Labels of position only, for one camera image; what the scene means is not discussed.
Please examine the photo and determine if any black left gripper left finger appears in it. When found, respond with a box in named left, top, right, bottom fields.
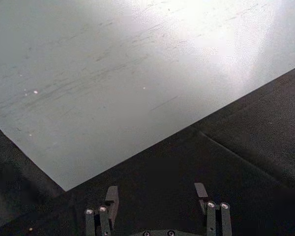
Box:
left=85, top=185, right=120, bottom=236

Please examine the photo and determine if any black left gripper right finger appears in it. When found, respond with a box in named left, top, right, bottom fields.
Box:
left=194, top=182, right=233, bottom=236

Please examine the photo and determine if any black table cloth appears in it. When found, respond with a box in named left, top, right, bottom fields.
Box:
left=0, top=62, right=295, bottom=236

